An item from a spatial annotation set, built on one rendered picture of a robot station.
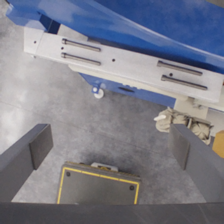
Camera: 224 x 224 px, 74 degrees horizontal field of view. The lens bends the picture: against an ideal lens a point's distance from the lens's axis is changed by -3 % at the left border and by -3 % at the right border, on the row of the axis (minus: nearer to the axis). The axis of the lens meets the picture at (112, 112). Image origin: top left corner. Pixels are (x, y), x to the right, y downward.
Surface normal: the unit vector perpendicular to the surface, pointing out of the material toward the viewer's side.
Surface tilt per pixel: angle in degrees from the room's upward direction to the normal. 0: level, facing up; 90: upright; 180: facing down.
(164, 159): 0
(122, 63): 0
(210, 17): 9
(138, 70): 0
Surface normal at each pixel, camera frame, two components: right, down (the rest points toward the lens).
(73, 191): -0.12, -0.11
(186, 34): 0.09, -0.04
